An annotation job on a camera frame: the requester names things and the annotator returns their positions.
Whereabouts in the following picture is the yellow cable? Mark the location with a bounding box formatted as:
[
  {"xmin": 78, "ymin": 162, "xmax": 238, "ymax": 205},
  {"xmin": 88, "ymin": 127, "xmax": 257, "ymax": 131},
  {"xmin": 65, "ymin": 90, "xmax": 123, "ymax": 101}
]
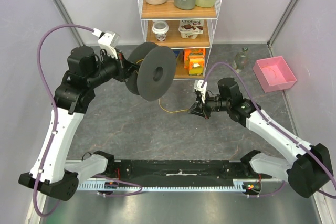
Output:
[{"xmin": 134, "ymin": 58, "xmax": 190, "ymax": 114}]

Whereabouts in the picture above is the black cable spool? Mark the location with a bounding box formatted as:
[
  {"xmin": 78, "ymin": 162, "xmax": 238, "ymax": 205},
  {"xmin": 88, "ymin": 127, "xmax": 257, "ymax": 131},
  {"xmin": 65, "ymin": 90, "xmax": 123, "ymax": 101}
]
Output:
[{"xmin": 125, "ymin": 42, "xmax": 177, "ymax": 102}]

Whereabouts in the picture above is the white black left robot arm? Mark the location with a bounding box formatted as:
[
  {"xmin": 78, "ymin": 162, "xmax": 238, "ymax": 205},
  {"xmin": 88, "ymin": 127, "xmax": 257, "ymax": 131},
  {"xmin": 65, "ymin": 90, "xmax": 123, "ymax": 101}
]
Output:
[{"xmin": 18, "ymin": 46, "xmax": 139, "ymax": 201}]

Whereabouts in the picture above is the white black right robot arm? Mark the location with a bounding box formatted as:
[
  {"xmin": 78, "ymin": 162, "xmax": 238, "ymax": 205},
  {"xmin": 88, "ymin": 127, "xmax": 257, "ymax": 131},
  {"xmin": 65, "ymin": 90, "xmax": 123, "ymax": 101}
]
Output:
[{"xmin": 189, "ymin": 78, "xmax": 333, "ymax": 198}]

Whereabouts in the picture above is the yellow green sponge pack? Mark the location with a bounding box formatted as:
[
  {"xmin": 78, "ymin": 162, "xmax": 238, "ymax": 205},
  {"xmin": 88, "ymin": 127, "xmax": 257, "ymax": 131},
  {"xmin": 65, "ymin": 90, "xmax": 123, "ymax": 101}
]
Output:
[{"xmin": 188, "ymin": 56, "xmax": 205, "ymax": 76}]

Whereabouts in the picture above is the white yogurt cup with lid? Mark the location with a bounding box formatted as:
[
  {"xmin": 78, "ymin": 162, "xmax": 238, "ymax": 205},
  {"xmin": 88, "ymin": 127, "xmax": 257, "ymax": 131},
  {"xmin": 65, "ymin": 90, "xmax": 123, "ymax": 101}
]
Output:
[{"xmin": 152, "ymin": 20, "xmax": 169, "ymax": 42}]

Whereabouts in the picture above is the clear glass bottle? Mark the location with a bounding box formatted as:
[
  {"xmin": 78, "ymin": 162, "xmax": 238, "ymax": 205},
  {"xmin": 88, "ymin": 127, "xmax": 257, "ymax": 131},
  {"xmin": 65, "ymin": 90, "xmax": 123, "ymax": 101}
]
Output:
[{"xmin": 232, "ymin": 47, "xmax": 248, "ymax": 73}]

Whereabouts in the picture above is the orange snack box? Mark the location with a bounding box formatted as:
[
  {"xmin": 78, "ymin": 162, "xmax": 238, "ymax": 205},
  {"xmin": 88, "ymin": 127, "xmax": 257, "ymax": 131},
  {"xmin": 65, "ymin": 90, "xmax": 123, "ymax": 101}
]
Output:
[{"xmin": 183, "ymin": 48, "xmax": 206, "ymax": 69}]

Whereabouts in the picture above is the Chobani yogurt tub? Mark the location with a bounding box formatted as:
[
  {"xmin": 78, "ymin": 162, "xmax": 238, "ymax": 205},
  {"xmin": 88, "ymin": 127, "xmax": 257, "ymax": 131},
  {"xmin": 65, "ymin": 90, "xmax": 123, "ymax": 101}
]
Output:
[{"xmin": 178, "ymin": 19, "xmax": 204, "ymax": 39}]

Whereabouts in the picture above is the pink plastic bin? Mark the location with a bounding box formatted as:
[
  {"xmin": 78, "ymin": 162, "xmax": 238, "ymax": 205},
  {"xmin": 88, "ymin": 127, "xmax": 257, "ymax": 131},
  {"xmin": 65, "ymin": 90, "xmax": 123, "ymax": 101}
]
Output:
[{"xmin": 253, "ymin": 56, "xmax": 297, "ymax": 93}]

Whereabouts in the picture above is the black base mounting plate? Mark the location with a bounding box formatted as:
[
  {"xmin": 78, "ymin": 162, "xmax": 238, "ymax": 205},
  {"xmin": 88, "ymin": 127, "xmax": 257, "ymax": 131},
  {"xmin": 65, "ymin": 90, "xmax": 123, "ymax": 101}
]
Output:
[{"xmin": 103, "ymin": 159, "xmax": 260, "ymax": 187}]

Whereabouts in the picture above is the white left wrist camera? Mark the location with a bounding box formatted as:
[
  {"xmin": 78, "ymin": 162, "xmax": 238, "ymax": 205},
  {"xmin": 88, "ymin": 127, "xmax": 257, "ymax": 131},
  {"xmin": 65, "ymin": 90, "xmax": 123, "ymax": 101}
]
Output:
[{"xmin": 92, "ymin": 28, "xmax": 120, "ymax": 59}]

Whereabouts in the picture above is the white wire wooden shelf rack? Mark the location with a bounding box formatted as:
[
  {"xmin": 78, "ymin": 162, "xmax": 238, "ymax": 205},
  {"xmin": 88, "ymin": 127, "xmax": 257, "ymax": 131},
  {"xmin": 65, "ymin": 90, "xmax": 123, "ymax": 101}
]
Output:
[{"xmin": 138, "ymin": 0, "xmax": 222, "ymax": 79}]

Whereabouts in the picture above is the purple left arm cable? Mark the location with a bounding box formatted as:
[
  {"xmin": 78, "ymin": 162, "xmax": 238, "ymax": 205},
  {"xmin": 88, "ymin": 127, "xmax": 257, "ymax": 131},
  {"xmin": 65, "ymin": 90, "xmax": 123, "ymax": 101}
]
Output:
[{"xmin": 32, "ymin": 24, "xmax": 143, "ymax": 218}]

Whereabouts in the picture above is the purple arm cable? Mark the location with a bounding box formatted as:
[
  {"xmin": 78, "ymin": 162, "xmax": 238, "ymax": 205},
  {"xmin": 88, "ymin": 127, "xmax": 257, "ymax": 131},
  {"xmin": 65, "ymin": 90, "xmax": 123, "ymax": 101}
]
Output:
[
  {"xmin": 202, "ymin": 62, "xmax": 336, "ymax": 199},
  {"xmin": 32, "ymin": 24, "xmax": 143, "ymax": 218}
]

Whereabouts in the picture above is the slotted cable duct rail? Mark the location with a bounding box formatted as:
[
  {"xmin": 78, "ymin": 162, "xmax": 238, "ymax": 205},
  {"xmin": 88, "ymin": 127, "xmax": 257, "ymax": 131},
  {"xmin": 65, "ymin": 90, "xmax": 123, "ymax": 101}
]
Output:
[{"xmin": 77, "ymin": 179, "xmax": 261, "ymax": 193}]

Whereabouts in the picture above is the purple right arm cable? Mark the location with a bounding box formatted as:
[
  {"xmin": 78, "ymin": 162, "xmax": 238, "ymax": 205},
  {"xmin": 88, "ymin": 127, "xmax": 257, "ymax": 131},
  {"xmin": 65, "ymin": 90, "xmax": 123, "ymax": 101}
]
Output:
[{"xmin": 202, "ymin": 62, "xmax": 336, "ymax": 199}]

